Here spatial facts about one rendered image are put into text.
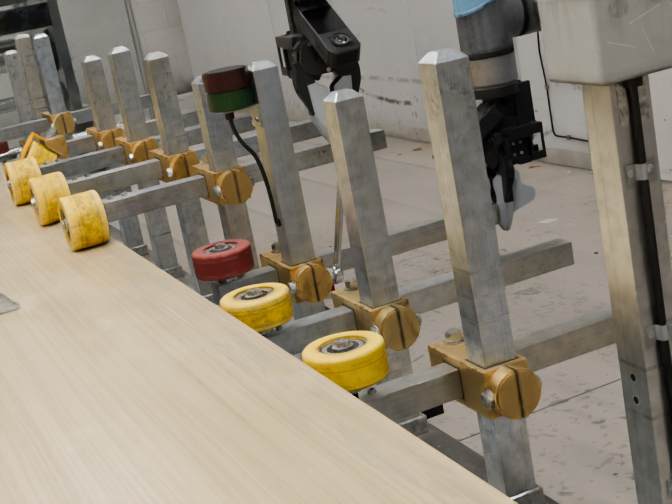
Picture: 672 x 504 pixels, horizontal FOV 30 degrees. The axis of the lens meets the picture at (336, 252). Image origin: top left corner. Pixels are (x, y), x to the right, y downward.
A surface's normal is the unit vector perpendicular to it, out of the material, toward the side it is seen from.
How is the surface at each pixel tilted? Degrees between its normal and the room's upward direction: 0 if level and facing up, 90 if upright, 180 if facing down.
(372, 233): 90
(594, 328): 90
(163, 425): 0
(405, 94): 90
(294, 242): 90
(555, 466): 0
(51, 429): 0
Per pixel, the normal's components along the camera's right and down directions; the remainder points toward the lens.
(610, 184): -0.90, 0.26
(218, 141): 0.39, 0.17
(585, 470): -0.18, -0.95
